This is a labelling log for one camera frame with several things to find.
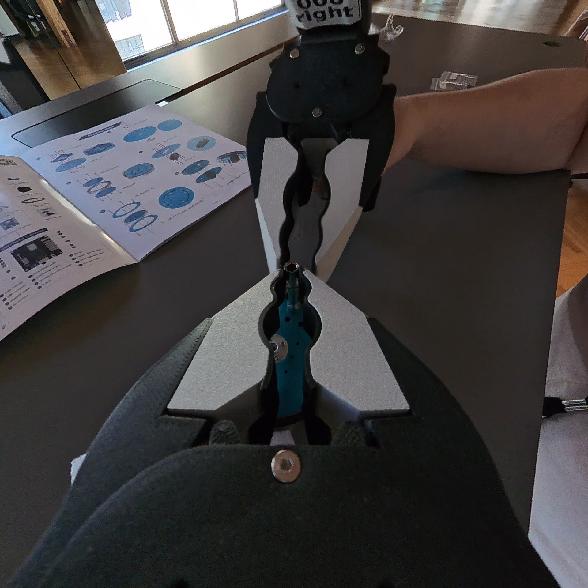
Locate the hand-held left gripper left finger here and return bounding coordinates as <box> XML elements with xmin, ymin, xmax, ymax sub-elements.
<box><xmin>166</xmin><ymin>270</ymin><xmax>282</xmax><ymax>445</ymax></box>

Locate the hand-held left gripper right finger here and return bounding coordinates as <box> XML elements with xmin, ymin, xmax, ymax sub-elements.
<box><xmin>301</xmin><ymin>270</ymin><xmax>411</xmax><ymax>445</ymax></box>

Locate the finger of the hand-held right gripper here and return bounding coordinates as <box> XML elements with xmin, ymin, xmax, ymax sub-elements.
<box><xmin>314</xmin><ymin>137</ymin><xmax>369</xmax><ymax>282</ymax></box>
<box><xmin>254</xmin><ymin>134</ymin><xmax>304</xmax><ymax>271</ymax></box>

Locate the round blue base plate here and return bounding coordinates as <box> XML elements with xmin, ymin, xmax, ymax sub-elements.
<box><xmin>274</xmin><ymin>294</ymin><xmax>316</xmax><ymax>430</ymax></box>

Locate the small metal socket wrench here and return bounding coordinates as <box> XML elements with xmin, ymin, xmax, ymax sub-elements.
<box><xmin>282</xmin><ymin>262</ymin><xmax>303</xmax><ymax>315</ymax></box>

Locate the person's right forearm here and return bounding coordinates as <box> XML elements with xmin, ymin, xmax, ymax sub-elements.
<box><xmin>383</xmin><ymin>68</ymin><xmax>588</xmax><ymax>174</ymax></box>

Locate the dark grey desk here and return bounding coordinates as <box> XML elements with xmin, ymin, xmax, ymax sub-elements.
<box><xmin>0</xmin><ymin>13</ymin><xmax>588</xmax><ymax>588</ymax></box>

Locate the crumpled clear plastic bag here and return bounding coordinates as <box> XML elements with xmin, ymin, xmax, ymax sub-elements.
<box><xmin>373</xmin><ymin>13</ymin><xmax>406</xmax><ymax>43</ymax></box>

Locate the open instruction booklet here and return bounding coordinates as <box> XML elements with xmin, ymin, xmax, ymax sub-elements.
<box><xmin>0</xmin><ymin>103</ymin><xmax>253</xmax><ymax>343</ymax></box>

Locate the bright window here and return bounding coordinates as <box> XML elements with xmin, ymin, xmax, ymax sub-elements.
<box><xmin>94</xmin><ymin>0</ymin><xmax>286</xmax><ymax>61</ymax></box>

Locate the white foam packing piece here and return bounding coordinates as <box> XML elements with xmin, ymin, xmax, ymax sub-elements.
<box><xmin>69</xmin><ymin>427</ymin><xmax>297</xmax><ymax>486</ymax></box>

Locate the wooden pillar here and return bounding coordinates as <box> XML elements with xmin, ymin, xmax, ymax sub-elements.
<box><xmin>0</xmin><ymin>0</ymin><xmax>128</xmax><ymax>104</ymax></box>

